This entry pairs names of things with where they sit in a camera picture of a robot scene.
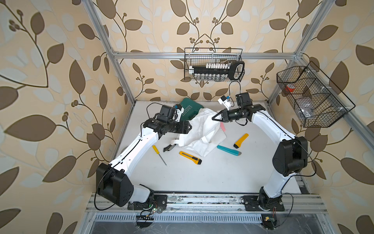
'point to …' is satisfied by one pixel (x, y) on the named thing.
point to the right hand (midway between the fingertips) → (213, 118)
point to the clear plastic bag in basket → (307, 105)
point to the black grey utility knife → (169, 147)
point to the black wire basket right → (319, 102)
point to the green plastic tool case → (191, 109)
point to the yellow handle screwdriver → (157, 151)
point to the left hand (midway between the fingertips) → (183, 124)
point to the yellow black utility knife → (191, 157)
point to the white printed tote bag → (206, 133)
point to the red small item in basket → (290, 87)
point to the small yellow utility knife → (238, 143)
